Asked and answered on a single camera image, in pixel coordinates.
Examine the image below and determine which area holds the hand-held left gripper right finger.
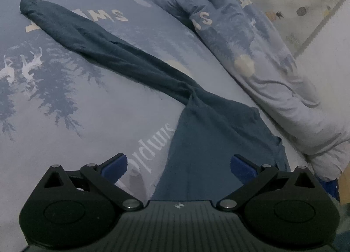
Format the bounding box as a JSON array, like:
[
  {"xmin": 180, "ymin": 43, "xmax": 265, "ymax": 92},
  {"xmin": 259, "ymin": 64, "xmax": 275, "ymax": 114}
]
[{"xmin": 216, "ymin": 154, "xmax": 329, "ymax": 211}]

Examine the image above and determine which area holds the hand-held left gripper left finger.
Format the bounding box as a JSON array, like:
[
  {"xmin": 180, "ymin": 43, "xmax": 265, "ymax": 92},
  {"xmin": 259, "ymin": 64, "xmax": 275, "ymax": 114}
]
[{"xmin": 27, "ymin": 153, "xmax": 144, "ymax": 211}]

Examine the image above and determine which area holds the dark teal garment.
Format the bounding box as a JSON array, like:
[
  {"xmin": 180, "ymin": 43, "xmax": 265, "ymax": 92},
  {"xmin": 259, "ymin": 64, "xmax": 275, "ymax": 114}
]
[{"xmin": 19, "ymin": 0, "xmax": 290, "ymax": 202}]

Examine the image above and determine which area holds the light blue printed bed sheet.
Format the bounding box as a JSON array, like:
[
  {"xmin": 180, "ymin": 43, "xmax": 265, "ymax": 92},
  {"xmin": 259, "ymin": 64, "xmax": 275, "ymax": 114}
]
[{"xmin": 0, "ymin": 0, "xmax": 309, "ymax": 252}]

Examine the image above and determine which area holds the light blue printed duvet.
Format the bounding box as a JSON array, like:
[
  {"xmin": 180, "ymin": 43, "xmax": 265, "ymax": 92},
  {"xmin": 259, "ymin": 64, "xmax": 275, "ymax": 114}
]
[{"xmin": 152, "ymin": 0, "xmax": 350, "ymax": 173}]

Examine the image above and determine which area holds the wooden bed frame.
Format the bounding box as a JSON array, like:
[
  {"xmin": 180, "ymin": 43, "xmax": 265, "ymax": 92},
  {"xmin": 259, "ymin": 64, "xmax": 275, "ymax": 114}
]
[{"xmin": 338, "ymin": 164, "xmax": 350, "ymax": 203}]

